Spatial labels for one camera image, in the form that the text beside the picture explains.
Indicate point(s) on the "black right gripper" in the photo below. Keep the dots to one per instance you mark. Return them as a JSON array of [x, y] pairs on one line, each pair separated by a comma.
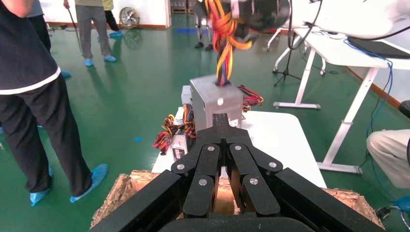
[[266, 14]]

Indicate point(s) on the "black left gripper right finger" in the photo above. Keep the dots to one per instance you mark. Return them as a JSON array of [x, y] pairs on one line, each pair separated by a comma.
[[246, 160]]

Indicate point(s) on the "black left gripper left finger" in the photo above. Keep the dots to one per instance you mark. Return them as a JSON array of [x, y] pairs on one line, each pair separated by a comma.
[[205, 160]]

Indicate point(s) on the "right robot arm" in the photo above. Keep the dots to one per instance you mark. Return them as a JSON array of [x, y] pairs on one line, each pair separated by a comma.
[[352, 16]]

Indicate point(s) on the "white table with casters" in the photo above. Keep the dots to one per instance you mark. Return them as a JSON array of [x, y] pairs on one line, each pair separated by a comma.
[[286, 53]]

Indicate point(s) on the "black tripod stand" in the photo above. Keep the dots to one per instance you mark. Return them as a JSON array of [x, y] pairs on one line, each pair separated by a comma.
[[287, 64]]

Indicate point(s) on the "small blue floor scrap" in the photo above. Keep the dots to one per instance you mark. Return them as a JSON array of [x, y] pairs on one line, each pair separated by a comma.
[[138, 139]]

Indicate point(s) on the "white desk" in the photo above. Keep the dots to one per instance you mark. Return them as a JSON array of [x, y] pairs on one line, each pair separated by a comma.
[[333, 52]]

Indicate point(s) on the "blue floor mat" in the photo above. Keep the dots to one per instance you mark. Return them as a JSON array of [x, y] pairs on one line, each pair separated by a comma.
[[185, 30]]

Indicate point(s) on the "brown cardboard divider box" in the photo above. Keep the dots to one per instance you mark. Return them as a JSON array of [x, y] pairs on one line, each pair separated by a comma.
[[128, 189]]

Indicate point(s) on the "black laptop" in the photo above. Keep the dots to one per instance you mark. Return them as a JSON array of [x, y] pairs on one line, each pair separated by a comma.
[[381, 48]]

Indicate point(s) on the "round metal floor fan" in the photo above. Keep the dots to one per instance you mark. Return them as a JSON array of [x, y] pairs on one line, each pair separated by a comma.
[[129, 17]]

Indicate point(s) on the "seated person beige trousers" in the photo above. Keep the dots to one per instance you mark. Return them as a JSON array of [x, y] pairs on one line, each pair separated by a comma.
[[387, 150]]

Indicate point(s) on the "person in yellow shirt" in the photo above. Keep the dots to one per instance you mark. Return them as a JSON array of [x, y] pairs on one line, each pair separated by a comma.
[[110, 19]]

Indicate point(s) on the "black office chair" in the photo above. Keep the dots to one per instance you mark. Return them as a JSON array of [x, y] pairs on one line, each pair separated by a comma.
[[406, 109]]

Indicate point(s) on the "person in grey trousers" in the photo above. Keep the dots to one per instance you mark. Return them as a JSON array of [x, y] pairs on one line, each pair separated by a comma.
[[93, 25]]

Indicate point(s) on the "person in dark clothes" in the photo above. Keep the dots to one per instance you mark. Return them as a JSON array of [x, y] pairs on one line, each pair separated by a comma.
[[32, 112]]

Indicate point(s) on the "dark thin stick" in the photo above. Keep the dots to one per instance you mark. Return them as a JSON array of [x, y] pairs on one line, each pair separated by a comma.
[[73, 25]]

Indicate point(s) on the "person grey shirt black trousers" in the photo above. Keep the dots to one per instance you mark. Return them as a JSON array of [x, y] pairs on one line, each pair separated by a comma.
[[41, 28]]

